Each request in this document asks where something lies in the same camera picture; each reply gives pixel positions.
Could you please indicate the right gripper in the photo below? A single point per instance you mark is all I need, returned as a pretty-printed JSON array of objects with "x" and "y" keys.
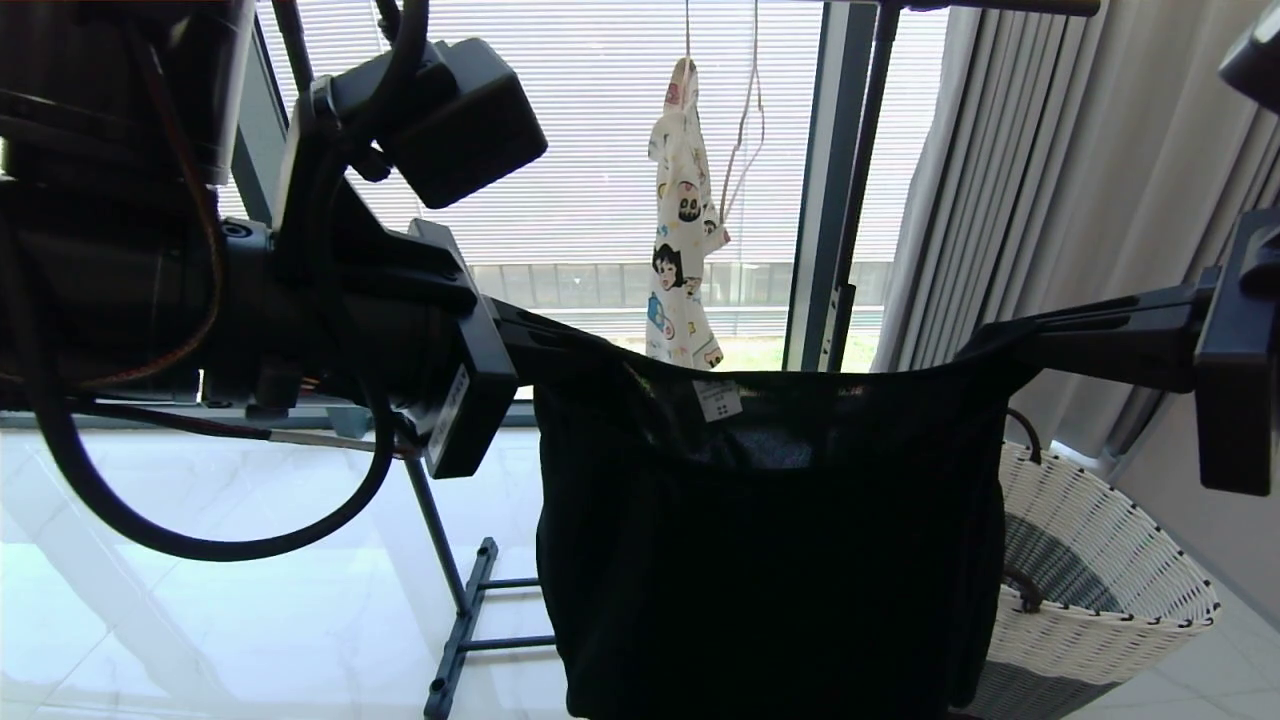
[{"x": 1240, "y": 380}]

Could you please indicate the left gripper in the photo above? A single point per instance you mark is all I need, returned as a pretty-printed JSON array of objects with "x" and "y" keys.
[{"x": 340, "y": 320}]

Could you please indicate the cream printed garment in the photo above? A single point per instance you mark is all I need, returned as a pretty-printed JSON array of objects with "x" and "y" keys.
[{"x": 680, "y": 250}]

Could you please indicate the pink clothes hanger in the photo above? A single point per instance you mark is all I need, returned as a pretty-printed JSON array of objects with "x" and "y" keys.
[
  {"x": 687, "y": 30},
  {"x": 745, "y": 120}
]

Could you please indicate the black garment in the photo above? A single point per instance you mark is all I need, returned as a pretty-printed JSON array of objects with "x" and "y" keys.
[{"x": 760, "y": 560}]

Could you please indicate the white laundry basket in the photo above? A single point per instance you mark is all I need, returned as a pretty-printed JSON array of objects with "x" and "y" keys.
[{"x": 1100, "y": 560}]

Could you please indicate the black clothes rack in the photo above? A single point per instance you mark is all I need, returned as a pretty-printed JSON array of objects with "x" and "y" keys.
[{"x": 465, "y": 600}]

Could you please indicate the beige curtain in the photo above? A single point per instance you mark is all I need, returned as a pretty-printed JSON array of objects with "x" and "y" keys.
[{"x": 1080, "y": 150}]

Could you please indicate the window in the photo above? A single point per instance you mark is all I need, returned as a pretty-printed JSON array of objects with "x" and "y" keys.
[{"x": 600, "y": 120}]

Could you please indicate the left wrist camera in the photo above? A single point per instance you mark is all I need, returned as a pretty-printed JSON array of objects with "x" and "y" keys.
[{"x": 460, "y": 120}]

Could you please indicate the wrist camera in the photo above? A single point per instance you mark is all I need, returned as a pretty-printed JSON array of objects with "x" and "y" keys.
[
  {"x": 1255, "y": 55},
  {"x": 460, "y": 120}
]

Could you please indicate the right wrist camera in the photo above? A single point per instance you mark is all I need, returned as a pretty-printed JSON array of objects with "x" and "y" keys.
[{"x": 1255, "y": 55}]

